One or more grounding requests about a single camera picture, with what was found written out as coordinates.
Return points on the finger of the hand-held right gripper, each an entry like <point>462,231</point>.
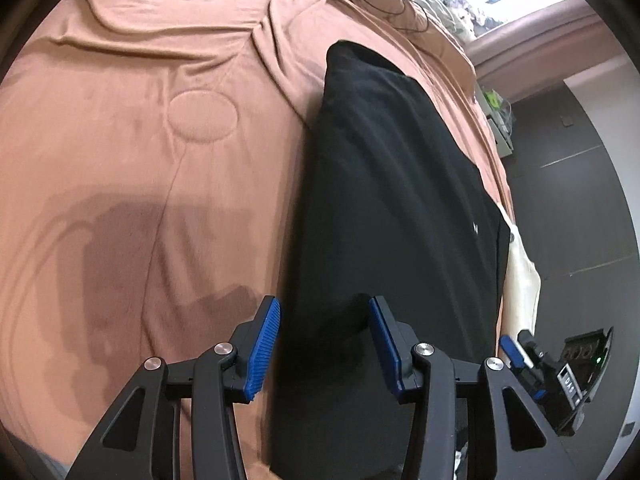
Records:
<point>536,392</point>
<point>510,347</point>

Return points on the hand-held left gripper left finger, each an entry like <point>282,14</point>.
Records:
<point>262,345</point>

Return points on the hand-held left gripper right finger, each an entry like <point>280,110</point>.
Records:
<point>385,345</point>

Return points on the black garment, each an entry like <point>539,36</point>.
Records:
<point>395,200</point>

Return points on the cream cloth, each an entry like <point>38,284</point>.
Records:
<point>522,280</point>

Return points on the orange bed sheet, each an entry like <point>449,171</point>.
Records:
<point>150,160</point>

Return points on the white drawer box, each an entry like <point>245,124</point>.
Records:
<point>500,125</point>

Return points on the green packet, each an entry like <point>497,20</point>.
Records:
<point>492,97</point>

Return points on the pink curtain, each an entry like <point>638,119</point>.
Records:
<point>540,40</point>

